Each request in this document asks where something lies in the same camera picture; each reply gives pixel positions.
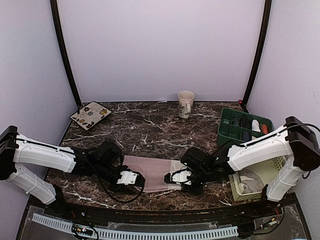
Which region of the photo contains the pink cloth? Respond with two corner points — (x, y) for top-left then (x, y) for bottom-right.
(123, 155), (186, 193)

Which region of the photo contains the dark green divided organizer tray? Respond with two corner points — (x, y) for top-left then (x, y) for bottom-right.
(217, 108), (274, 146)

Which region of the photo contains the navy striped boxer underwear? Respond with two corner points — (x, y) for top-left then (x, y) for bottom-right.
(231, 116), (242, 127)

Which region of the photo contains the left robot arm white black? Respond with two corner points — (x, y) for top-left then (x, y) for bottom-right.
(0, 125), (146, 218)

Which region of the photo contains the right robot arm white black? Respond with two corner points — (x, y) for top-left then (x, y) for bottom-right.
(164, 116), (320, 217)

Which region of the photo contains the grey cloth in basket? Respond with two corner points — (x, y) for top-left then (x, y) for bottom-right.
(238, 170), (265, 194)

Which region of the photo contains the floral square ceramic plate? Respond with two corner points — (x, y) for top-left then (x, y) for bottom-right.
(70, 101), (112, 130)

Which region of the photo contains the dark blue rolled item tray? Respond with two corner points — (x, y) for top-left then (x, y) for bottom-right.
(241, 131), (252, 142)

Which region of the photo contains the light green perforated basket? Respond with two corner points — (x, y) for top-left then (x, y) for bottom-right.
(229, 156), (287, 202)

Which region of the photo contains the cream ceramic mug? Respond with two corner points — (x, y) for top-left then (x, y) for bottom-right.
(177, 90), (195, 119)

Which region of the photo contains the white rolled sock in tray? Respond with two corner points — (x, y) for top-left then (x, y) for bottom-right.
(251, 119), (261, 133)

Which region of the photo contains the orange rolled item in tray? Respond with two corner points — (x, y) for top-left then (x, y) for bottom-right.
(261, 124), (269, 135)

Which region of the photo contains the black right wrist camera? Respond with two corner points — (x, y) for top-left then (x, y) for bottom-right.
(180, 147), (208, 172)

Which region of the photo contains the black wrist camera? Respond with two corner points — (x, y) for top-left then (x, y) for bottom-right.
(180, 147), (208, 172)
(95, 141), (122, 165)

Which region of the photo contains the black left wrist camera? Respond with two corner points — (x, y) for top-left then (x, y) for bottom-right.
(95, 141), (122, 165)

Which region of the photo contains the grey slotted cable duct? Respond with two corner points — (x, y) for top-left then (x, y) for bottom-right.
(31, 213), (239, 240)

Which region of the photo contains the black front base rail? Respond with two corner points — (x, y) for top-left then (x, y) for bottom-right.
(27, 193), (301, 227)

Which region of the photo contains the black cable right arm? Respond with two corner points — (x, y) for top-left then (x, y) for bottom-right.
(284, 123), (320, 180)

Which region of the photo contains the left black frame post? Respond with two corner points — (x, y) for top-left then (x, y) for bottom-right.
(49, 0), (82, 107)

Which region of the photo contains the black frame post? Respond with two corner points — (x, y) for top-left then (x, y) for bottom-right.
(49, 0), (82, 107)
(241, 0), (272, 109)

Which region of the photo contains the right black frame post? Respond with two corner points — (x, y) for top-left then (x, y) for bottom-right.
(241, 0), (272, 109)

